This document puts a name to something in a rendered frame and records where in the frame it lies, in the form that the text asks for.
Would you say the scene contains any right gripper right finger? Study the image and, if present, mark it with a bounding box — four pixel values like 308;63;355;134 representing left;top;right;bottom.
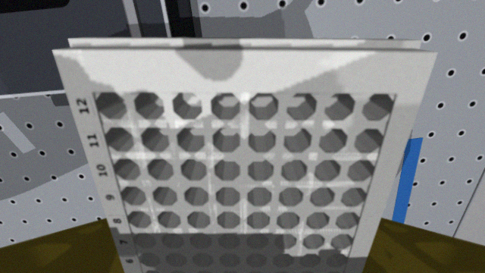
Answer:
362;218;485;273

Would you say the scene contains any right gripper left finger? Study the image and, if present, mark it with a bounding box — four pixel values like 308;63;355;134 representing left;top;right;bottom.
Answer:
0;218;124;273

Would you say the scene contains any blue rectangular tape outline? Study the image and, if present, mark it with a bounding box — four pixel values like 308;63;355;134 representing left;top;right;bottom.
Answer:
392;137;423;224

